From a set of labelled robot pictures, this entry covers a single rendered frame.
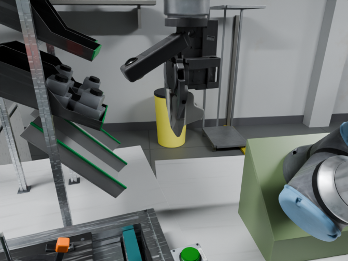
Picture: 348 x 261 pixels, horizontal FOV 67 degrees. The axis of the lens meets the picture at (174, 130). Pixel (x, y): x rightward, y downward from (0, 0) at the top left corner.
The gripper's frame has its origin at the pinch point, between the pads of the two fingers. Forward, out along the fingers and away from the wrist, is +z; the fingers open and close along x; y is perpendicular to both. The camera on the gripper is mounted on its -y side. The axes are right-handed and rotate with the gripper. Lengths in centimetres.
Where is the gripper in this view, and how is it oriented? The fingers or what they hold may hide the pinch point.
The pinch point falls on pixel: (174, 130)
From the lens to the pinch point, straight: 51.1
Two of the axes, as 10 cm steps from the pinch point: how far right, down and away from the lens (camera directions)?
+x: -3.1, -3.8, 8.7
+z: 0.0, 9.2, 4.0
